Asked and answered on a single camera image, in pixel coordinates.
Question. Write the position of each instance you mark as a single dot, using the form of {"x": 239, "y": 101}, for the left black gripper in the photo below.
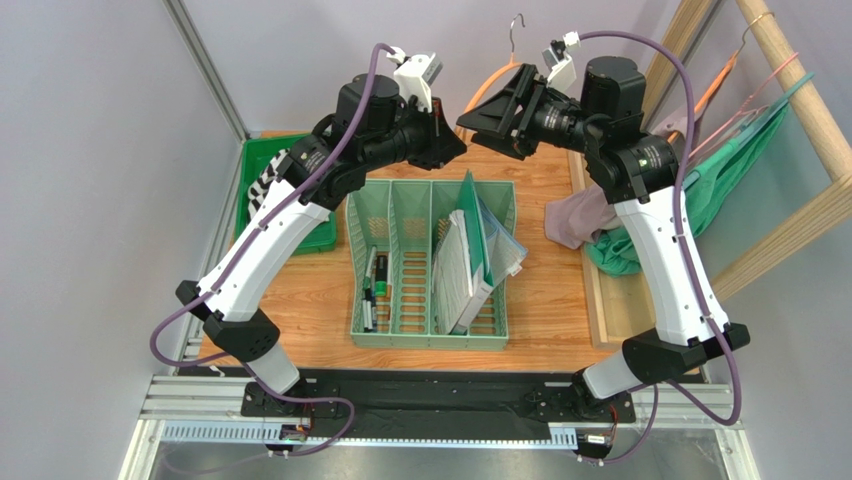
{"x": 441, "y": 145}

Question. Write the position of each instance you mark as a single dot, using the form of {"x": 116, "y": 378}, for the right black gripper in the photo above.
{"x": 521, "y": 110}

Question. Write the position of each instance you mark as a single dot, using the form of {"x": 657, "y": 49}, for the orange clothes hanger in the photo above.
{"x": 497, "y": 74}

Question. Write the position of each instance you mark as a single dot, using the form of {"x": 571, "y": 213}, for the black white striped tank top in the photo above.
{"x": 258, "y": 190}

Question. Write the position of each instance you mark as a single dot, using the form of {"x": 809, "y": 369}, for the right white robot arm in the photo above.
{"x": 637, "y": 172}

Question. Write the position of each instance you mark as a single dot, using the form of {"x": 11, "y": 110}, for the mauve tank top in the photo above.
{"x": 579, "y": 218}

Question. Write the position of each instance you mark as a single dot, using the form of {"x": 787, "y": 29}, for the green tank top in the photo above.
{"x": 614, "y": 253}

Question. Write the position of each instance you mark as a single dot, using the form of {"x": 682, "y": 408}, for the mint green file organizer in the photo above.
{"x": 406, "y": 219}

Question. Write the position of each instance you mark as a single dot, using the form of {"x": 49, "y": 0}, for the clear zip pouch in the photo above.
{"x": 505, "y": 253}

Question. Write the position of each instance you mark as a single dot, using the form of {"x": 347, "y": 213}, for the black marker green cap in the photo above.
{"x": 380, "y": 276}

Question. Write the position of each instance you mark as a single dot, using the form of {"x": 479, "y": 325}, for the white pen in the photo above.
{"x": 369, "y": 322}

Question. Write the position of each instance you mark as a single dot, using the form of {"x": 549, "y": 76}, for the wooden clothes rack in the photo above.
{"x": 620, "y": 307}

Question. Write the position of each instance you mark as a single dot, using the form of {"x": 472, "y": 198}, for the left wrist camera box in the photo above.
{"x": 416, "y": 70}

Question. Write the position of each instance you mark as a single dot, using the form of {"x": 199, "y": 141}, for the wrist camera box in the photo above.
{"x": 416, "y": 70}
{"x": 558, "y": 59}

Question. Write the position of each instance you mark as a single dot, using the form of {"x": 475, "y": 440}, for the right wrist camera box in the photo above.
{"x": 558, "y": 59}

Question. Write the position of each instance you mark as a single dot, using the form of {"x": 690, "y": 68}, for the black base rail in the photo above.
{"x": 421, "y": 409}

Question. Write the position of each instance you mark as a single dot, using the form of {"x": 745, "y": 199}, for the aluminium frame post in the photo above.
{"x": 181, "y": 17}

